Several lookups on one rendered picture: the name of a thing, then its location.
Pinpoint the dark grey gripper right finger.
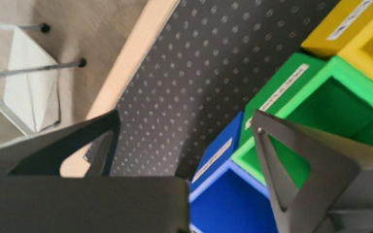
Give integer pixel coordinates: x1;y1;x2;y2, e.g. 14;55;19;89
251;109;373;233

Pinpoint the green bin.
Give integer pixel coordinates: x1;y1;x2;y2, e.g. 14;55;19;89
231;51;373;189

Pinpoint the blue open-top bin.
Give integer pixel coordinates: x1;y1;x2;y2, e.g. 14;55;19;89
189;111;279;233

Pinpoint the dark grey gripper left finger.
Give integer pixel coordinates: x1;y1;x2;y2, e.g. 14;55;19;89
0;110;121;176

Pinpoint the yellow open-top bin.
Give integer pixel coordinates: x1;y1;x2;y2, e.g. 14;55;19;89
302;0;373;79

